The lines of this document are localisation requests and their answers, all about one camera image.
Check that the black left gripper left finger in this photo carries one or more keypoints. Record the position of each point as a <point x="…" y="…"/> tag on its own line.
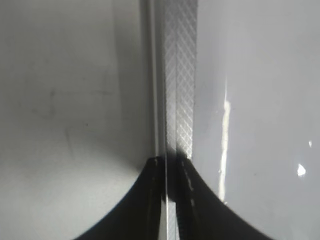
<point x="137" y="216"/>

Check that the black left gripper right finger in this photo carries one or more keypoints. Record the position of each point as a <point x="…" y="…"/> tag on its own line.
<point x="201" y="215"/>

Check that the whiteboard with aluminium frame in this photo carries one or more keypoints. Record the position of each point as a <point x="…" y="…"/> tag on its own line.
<point x="236" y="89"/>

